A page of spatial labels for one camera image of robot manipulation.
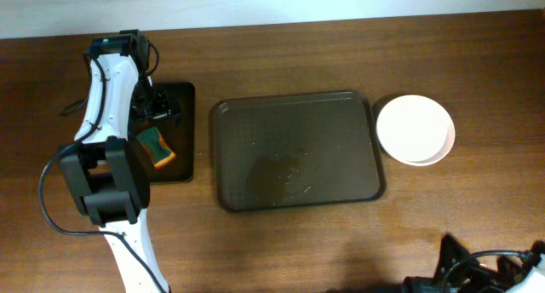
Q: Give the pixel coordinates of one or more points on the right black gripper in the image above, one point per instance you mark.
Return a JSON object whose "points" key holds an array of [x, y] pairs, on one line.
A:
{"points": [[461, 273]]}

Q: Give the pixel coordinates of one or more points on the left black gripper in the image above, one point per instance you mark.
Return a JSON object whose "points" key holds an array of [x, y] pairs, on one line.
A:
{"points": [[159, 112]]}

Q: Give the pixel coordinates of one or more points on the orange and green sponge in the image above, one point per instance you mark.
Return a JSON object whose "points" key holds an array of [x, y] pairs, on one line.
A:
{"points": [[156, 147]]}

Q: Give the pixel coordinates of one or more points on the white plate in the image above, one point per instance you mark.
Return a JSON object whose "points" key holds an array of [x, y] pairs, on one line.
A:
{"points": [[412, 105], [416, 140]]}

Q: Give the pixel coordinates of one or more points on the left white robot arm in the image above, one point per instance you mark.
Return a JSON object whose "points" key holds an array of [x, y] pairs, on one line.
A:
{"points": [[107, 181]]}

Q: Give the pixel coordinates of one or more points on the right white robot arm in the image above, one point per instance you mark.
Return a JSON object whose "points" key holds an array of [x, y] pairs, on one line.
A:
{"points": [[533, 282]]}

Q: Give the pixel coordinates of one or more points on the black water tray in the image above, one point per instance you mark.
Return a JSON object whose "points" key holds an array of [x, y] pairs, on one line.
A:
{"points": [[179, 134]]}

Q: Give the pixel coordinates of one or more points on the brown serving tray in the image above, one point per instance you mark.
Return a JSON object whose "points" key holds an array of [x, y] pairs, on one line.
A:
{"points": [[277, 152]]}

